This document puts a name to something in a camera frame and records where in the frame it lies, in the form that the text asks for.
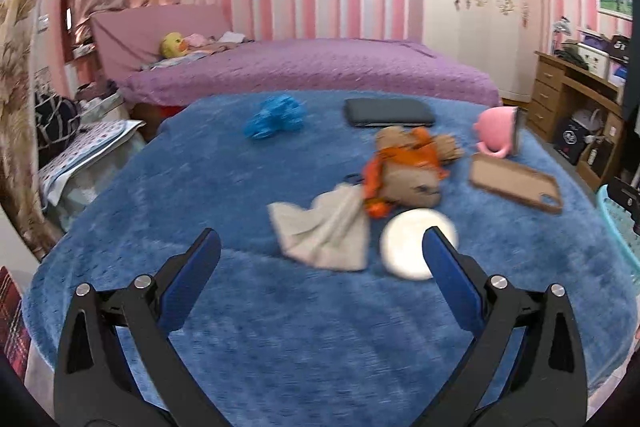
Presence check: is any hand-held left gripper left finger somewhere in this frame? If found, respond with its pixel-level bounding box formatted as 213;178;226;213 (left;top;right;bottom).
54;228;232;427

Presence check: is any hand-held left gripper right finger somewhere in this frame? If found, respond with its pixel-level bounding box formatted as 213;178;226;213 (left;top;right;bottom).
400;227;588;427

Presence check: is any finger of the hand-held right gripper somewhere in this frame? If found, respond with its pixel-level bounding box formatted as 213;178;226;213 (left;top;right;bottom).
606;178;640;234

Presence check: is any light blue plastic basket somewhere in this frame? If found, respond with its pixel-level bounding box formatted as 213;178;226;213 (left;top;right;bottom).
595;184;640;289

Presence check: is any white round lid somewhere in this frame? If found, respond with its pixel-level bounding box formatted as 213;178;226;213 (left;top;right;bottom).
379;208;460;281

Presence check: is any orange snack wrapper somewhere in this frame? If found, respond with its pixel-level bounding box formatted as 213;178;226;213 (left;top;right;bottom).
362;129;449;219

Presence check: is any beige tissue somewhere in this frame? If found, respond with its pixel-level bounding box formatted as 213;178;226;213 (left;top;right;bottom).
268;183;372;272

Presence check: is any white small appliance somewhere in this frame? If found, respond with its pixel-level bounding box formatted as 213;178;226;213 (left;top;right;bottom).
571;108;609;144

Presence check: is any brown phone case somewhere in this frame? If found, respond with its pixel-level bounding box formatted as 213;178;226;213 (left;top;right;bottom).
468;154;564;215

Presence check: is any blue fleece blanket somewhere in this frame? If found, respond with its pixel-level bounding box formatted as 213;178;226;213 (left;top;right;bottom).
22;89;638;427

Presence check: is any wooden desk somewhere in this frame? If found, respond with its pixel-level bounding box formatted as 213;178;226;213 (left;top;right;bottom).
530;51;627;191

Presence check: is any black hanging jacket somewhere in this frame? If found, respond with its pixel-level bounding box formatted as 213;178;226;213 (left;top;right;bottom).
621;0;640;124

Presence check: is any white storage box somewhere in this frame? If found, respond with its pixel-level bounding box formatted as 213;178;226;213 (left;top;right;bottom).
576;41;614;76

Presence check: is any pink cup with steel inside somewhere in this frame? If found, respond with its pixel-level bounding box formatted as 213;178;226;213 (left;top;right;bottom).
474;106;527;156

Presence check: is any black cap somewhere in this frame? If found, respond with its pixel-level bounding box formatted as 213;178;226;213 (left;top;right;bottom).
607;35;634;61

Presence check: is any blue crumpled plastic bag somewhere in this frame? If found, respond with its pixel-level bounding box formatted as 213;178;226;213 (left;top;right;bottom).
243;94;306;140

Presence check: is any black flat case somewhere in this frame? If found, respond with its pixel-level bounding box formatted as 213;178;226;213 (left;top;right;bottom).
344;98;436;128

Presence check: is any desk lamp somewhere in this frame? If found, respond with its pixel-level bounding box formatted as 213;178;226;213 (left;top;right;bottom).
551;19;577;56

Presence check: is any red plaid cloth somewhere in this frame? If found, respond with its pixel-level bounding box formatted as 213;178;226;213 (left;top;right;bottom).
0;266;32;375

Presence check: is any black checked cushion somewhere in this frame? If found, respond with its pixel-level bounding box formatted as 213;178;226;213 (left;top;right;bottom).
34;94;82;148

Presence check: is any white wardrobe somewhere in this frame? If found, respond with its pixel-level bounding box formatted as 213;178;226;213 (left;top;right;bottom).
416;0;552;104

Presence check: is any yellow duck plush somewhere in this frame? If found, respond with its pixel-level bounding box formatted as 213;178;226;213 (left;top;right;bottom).
160;32;190;60

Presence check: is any brown leaf print curtain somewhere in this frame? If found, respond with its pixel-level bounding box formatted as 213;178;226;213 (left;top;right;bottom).
0;0;67;260

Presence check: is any bed with purple bedspread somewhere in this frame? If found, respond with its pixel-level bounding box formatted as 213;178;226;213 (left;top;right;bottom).
117;38;503;108

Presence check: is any pink headboard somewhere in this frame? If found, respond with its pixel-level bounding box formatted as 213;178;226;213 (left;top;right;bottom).
89;4;234;80

